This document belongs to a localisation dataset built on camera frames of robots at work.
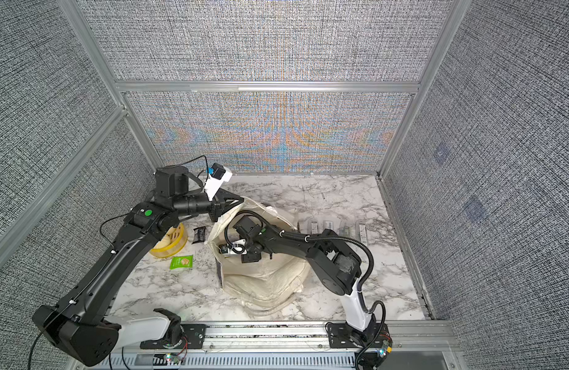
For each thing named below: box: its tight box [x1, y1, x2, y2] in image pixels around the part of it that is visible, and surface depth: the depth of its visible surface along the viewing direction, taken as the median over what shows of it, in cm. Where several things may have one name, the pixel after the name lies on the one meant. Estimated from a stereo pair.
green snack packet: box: [169, 254, 194, 270], surface depth 90 cm
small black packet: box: [191, 225, 206, 245], surface depth 98 cm
